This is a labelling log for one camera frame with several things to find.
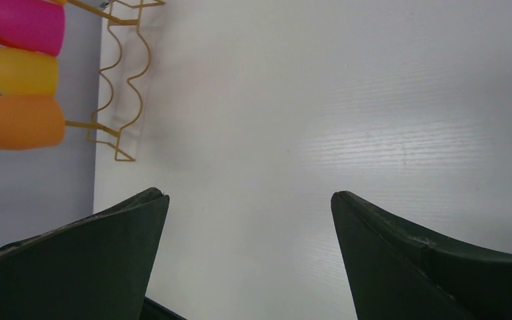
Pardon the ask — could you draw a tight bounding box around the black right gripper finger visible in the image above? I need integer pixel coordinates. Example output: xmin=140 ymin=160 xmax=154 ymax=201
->
xmin=331 ymin=191 xmax=512 ymax=319

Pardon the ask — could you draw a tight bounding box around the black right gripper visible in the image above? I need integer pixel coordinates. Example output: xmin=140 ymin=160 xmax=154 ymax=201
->
xmin=0 ymin=187 xmax=185 ymax=320

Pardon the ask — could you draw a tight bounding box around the orange wine glass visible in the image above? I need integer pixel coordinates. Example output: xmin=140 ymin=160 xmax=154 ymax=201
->
xmin=0 ymin=95 xmax=66 ymax=151

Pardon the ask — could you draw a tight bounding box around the yellow wine glass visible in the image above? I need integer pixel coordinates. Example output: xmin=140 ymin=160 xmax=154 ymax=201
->
xmin=0 ymin=47 xmax=59 ymax=96

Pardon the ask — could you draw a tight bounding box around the pink wine glass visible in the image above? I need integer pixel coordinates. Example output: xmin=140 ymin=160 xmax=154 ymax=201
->
xmin=0 ymin=0 xmax=67 ymax=57

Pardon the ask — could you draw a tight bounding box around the gold wire glass rack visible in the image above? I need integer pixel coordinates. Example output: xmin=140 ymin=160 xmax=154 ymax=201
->
xmin=61 ymin=0 xmax=166 ymax=163

